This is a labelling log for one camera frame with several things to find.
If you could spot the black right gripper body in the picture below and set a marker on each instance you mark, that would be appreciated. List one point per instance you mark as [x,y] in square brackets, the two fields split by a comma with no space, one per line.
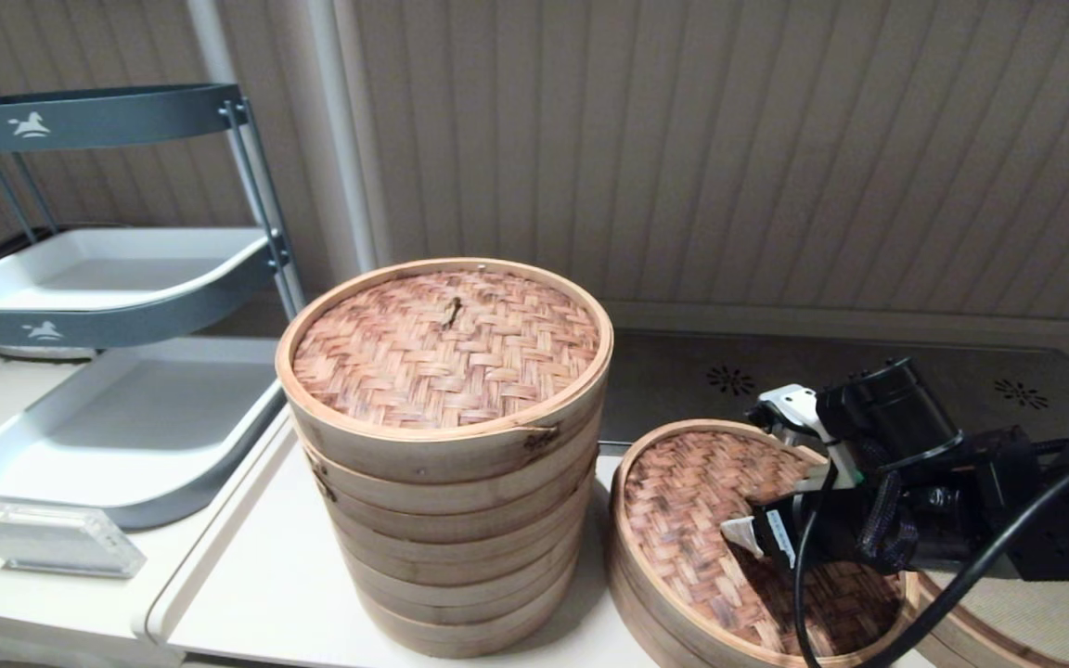
[822,533]

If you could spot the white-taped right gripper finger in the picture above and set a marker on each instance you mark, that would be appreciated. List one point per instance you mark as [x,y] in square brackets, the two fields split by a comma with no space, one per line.
[741,533]

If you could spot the dark woven bamboo steamer lid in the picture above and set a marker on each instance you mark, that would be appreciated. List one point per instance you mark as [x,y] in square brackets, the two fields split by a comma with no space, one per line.
[683,501]

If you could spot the bamboo steamer basket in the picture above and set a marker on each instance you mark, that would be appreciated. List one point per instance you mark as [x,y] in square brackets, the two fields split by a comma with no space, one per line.
[460,566]
[629,620]
[442,510]
[470,635]
[947,640]

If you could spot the beige mesh steamer liner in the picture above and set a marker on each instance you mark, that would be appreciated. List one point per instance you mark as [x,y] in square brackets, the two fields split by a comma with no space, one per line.
[1045,622]

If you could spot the light woven bamboo steamer lid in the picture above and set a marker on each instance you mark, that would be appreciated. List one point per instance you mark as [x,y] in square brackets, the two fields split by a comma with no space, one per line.
[446,353]

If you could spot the steel panel with flower vents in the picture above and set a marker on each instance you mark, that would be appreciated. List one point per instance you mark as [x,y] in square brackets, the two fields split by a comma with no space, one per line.
[674,390]

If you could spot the white vertical pipe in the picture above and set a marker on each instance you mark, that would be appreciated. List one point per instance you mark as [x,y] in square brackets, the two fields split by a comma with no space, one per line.
[342,139]

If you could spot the white and grey rack tray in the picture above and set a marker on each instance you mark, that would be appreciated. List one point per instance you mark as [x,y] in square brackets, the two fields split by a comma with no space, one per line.
[145,406]
[126,267]

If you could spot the clear acrylic sign holder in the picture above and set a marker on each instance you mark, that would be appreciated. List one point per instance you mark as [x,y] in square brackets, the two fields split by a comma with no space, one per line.
[50,543]

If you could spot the grey-blue rack shelf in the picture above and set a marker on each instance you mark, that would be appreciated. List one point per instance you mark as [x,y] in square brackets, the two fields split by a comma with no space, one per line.
[108,122]

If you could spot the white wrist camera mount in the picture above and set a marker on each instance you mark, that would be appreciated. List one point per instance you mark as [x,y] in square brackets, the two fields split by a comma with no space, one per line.
[794,408]

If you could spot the grey metal rack frame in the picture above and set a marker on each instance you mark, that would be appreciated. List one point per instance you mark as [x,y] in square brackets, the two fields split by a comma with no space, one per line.
[276,249]

